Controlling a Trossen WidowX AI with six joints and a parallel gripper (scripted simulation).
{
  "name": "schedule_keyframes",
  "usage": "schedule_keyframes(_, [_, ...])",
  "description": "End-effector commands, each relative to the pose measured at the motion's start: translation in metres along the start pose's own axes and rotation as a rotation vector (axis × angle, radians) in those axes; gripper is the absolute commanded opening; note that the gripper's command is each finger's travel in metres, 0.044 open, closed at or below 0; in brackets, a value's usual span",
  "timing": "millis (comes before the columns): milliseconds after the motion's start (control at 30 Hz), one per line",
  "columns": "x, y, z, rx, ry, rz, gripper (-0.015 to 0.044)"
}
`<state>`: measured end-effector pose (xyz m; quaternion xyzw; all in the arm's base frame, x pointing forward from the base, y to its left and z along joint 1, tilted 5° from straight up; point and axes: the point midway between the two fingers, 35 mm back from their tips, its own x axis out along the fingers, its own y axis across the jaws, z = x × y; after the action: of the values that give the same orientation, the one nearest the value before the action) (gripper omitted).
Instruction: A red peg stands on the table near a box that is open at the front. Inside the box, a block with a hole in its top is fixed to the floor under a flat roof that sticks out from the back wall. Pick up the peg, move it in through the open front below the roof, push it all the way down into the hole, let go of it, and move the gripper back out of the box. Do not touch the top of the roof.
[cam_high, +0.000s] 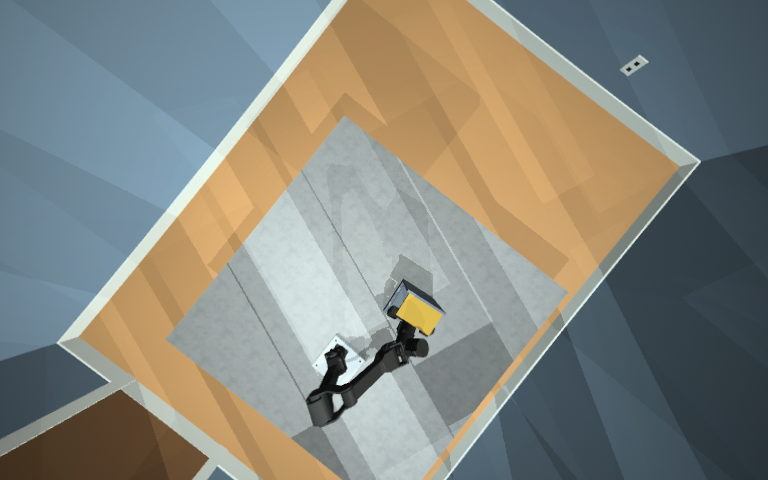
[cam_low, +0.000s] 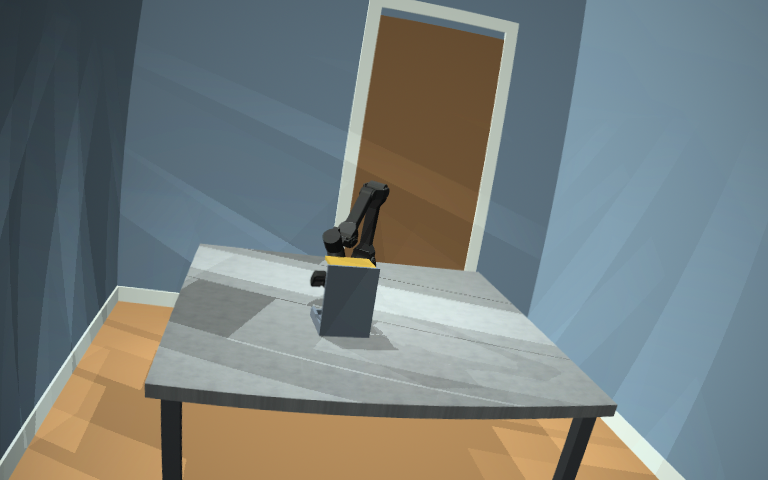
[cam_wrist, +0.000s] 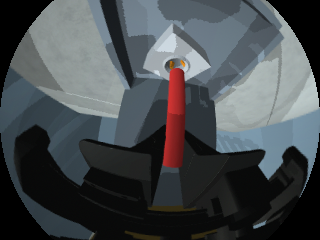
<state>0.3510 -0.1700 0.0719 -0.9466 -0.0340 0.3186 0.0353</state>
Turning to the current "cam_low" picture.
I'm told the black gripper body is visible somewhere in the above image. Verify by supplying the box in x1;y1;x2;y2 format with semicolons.
310;271;326;287

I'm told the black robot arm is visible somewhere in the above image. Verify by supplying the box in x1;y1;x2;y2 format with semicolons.
322;180;390;267

